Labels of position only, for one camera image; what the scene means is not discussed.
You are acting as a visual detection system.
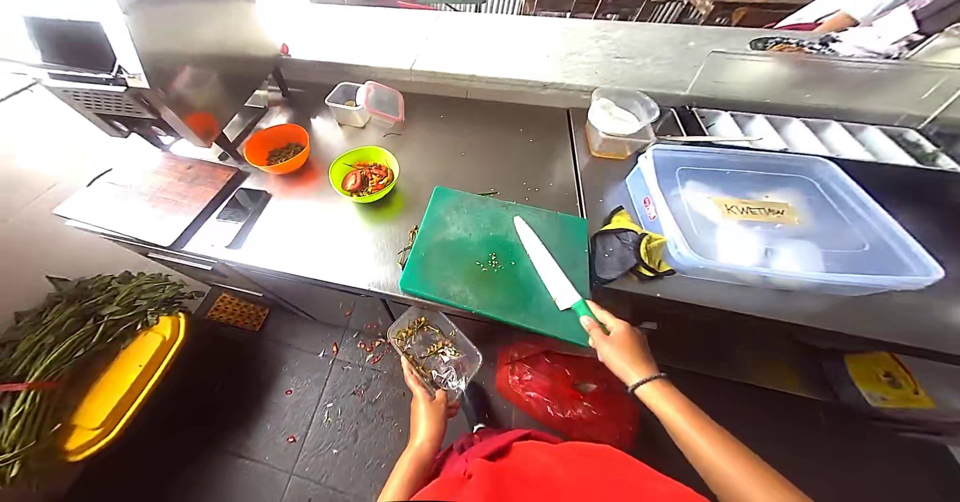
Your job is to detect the person's left hand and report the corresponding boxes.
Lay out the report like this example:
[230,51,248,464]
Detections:
[400,356,460,450]

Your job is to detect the person's right hand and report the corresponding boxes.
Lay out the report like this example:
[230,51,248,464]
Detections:
[579,300,663,388]

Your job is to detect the clear plastic container with scraps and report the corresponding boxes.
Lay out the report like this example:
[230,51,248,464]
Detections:
[387,306,483,401]

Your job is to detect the kitchen knife with green handle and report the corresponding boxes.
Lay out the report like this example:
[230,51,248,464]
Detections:
[513,215,610,335]

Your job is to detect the person's left forearm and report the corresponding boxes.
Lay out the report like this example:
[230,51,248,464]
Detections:
[377,439,444,502]

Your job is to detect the person's right forearm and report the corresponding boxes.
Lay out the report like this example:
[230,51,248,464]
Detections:
[631,372,815,502]

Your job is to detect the person's legs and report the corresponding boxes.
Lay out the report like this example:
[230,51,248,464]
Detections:
[459,381,494,434]

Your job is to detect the yellow and grey cloth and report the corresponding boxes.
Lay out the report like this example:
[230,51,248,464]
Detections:
[590,206,677,286]

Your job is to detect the red plastic bag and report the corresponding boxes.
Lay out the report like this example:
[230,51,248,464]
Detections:
[495,339,641,450]

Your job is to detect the pile of vegetable scraps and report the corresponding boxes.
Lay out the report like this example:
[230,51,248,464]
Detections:
[398,224,420,270]

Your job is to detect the green cutting board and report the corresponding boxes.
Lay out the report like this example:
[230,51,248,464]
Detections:
[399,186,591,347]

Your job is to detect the square container with brown liquid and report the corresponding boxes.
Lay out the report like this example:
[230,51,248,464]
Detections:
[585,122,655,160]

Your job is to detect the lime green bowl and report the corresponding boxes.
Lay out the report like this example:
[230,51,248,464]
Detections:
[328,146,401,204]

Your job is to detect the yellow perforated crate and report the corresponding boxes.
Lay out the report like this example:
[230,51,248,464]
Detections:
[206,292,270,332]

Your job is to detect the stainless steel counter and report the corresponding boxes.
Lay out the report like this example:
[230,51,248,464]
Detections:
[67,74,960,375]

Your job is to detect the round clear tub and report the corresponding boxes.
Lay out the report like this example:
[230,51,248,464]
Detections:
[587,87,661,135]

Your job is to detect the sliced red tomatoes and chilies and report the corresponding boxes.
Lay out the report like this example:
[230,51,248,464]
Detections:
[341,160,396,198]

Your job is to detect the large clear lidded box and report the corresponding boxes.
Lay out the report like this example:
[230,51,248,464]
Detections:
[625,144,946,296]

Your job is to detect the smartphone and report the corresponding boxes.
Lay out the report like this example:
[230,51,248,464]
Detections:
[215,187,272,224]

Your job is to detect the dark chopped food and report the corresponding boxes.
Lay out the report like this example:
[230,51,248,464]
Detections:
[266,142,306,167]

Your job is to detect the small clear square container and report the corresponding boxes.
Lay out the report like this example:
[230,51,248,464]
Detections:
[324,82,372,128]

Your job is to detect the white divided condiment tray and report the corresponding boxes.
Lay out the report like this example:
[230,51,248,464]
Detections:
[691,106,960,171]

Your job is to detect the clear lid with pink rim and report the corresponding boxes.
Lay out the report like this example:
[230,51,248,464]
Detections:
[363,81,406,125]

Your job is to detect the orange bowl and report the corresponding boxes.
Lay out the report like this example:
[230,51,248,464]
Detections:
[243,124,311,176]

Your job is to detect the yellow bin lid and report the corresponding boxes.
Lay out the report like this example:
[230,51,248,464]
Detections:
[61,313,189,463]

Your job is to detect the yellow labelled package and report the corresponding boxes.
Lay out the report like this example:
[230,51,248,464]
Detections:
[843,351,937,410]

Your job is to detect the clear glass panel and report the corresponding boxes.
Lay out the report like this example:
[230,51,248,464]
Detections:
[684,50,960,131]

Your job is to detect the wooden board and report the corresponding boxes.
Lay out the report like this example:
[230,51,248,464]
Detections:
[52,151,240,250]

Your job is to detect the patterned black white cloth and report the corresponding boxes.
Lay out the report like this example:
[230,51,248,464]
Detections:
[748,34,912,61]

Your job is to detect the bundle of green leafy vegetables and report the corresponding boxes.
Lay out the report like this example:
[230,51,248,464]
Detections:
[0,270,204,488]

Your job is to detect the stainless steel cabinet appliance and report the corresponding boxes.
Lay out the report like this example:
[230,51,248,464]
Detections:
[111,0,291,167]

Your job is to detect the black screen device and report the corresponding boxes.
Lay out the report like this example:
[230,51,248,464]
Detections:
[24,16,119,77]

